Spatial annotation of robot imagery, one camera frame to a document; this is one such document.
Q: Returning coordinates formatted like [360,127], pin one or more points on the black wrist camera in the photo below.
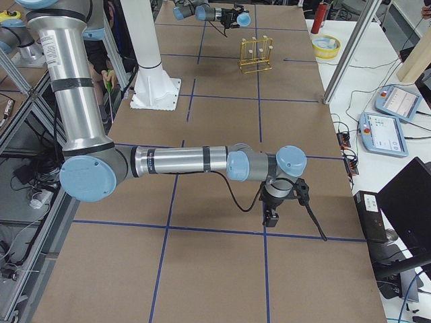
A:
[302,191]
[239,7]

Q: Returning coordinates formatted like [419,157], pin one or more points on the orange connector module near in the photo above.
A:
[351,165]

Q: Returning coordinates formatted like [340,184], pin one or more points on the yellow bowl with blue plate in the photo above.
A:
[325,46]

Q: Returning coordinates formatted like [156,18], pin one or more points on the black monitor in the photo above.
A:
[405,201]

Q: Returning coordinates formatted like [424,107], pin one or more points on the black computer box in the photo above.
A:
[370,217]

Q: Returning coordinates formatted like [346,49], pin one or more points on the orange connector module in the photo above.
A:
[343,139]
[351,165]

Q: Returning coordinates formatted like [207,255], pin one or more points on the near teach pendant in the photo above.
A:
[382,134]

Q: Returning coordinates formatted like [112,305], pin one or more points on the aluminium frame post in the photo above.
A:
[359,31]

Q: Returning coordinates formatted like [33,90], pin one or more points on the orange connector module far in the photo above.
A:
[343,139]

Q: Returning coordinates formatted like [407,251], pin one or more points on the teach pendant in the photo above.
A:
[397,101]
[382,134]

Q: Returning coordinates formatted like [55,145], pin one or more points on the green handled tool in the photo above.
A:
[108,84]

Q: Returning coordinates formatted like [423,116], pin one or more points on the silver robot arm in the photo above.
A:
[94,166]
[202,11]

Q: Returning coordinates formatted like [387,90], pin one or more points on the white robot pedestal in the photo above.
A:
[154,89]

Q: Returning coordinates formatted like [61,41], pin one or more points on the far teach pendant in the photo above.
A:
[397,101]

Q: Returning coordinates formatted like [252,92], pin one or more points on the gold wire cup holder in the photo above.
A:
[255,54]

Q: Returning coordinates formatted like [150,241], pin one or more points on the person in black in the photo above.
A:
[101,71]

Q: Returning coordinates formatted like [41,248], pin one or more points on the red thermos bottle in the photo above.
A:
[318,19]

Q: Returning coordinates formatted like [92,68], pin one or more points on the light blue cup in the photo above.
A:
[243,19]

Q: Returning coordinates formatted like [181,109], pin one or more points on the white power strip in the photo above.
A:
[41,198]

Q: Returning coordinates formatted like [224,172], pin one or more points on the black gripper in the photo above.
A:
[273,202]
[227,14]

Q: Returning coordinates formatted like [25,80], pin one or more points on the wooden board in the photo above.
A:
[417,61]

